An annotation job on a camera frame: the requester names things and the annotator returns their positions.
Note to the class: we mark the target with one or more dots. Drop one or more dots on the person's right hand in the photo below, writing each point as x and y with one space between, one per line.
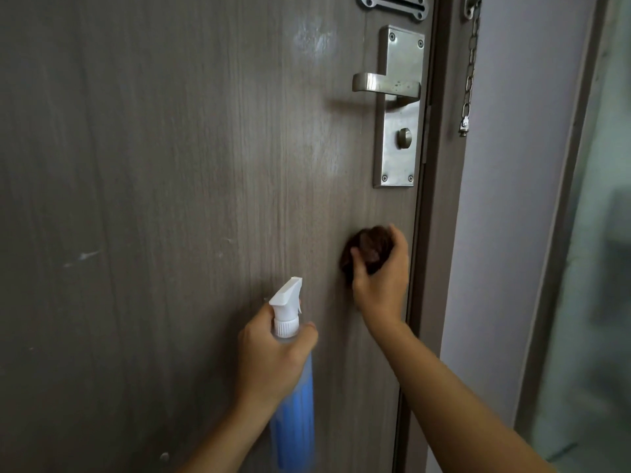
382 285

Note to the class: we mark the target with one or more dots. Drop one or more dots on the person's left forearm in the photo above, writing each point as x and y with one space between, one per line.
224 438

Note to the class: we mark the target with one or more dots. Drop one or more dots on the dark brown cleaning cloth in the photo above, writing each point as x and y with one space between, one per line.
367 251

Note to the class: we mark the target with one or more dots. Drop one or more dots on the person's left hand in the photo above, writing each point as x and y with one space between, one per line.
266 357

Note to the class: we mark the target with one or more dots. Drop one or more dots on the brown door frame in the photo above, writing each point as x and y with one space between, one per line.
434 241

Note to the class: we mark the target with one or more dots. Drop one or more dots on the blue spray bottle white nozzle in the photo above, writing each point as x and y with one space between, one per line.
292 389

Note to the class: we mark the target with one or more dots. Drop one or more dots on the person's left thumb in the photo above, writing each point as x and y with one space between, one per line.
272 320

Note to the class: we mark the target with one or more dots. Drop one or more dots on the person's right forearm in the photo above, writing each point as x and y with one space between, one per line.
453 403

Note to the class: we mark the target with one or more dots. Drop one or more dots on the person's right thumb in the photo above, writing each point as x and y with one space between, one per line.
360 263

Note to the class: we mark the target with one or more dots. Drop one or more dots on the frosted glass panel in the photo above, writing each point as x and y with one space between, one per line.
581 265

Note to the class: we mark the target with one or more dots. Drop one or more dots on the grey wooden door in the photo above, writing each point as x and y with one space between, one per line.
197 216

